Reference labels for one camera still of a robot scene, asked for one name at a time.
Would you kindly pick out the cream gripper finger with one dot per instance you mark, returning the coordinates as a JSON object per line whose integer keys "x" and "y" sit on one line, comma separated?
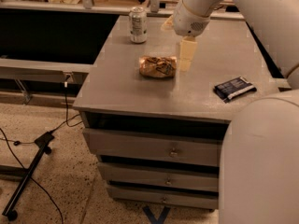
{"x": 187, "y": 48}
{"x": 168, "y": 24}

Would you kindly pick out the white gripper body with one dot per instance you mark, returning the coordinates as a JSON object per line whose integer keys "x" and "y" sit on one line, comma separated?
{"x": 188, "y": 21}

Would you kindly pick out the black stand leg with wheels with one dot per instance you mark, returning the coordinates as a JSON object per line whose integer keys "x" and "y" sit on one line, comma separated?
{"x": 24, "y": 174}

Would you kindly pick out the grey drawer cabinet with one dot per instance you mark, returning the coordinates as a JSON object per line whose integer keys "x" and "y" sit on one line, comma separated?
{"x": 159, "y": 140}

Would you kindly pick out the silver soda can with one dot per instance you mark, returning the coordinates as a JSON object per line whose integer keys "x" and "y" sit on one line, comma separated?
{"x": 138, "y": 24}

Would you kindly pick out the orange soda can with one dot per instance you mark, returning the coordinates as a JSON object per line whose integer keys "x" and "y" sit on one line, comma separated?
{"x": 158, "y": 67}

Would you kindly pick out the dark blue snack packet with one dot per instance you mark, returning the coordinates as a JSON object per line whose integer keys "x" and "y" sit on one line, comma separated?
{"x": 228, "y": 90}

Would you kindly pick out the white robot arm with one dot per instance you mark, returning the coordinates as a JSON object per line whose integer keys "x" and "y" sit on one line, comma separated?
{"x": 259, "y": 167}

